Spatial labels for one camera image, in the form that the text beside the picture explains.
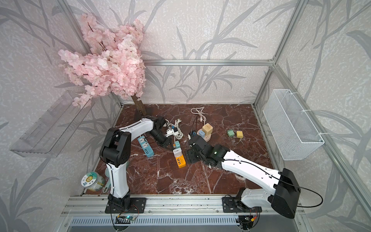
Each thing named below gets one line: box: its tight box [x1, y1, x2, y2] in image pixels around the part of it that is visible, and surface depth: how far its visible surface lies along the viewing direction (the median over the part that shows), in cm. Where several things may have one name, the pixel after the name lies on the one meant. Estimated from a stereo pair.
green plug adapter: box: [227, 129, 235, 137], surface depth 104 cm
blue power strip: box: [137, 135, 155, 159], surface depth 93 cm
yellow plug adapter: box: [236, 130, 244, 139], surface depth 103 cm
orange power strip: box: [175, 155, 186, 169], surface depth 88 cm
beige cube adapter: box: [201, 122, 214, 136], surface depth 98 cm
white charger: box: [172, 147, 183, 158], surface depth 88 cm
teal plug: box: [174, 140, 181, 149], surface depth 91 cm
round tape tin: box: [80, 171, 106, 192], surface depth 77 cm
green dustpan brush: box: [102, 167, 111, 194], surface depth 80 cm
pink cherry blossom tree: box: [57, 12, 147, 118], surface depth 73 cm
